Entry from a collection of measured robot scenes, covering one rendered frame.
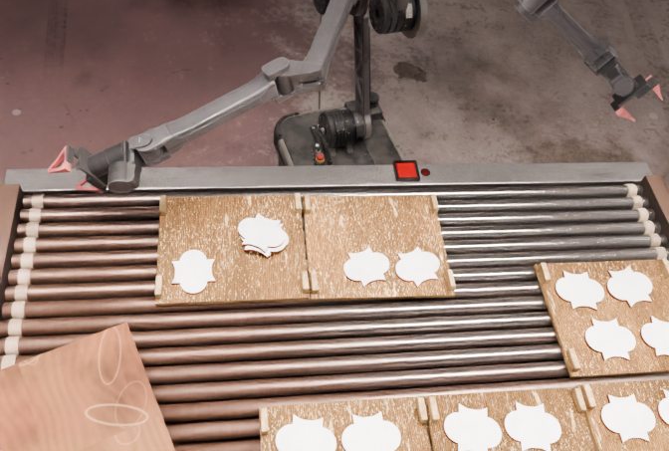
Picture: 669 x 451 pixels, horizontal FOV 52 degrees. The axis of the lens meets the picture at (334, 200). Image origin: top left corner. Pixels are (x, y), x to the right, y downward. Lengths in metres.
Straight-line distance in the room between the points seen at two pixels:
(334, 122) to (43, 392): 1.77
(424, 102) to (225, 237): 2.05
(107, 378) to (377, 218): 0.89
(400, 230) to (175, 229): 0.65
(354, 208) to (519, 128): 1.91
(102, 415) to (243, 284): 0.51
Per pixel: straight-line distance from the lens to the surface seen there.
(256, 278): 1.90
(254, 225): 1.94
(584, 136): 3.96
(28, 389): 1.72
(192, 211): 2.02
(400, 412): 1.79
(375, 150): 3.15
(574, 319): 2.06
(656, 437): 2.02
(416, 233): 2.05
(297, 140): 3.13
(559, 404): 1.93
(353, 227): 2.02
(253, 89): 1.73
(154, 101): 3.64
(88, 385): 1.69
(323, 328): 1.86
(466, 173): 2.26
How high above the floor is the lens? 2.58
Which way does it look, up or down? 53 degrees down
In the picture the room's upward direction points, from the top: 11 degrees clockwise
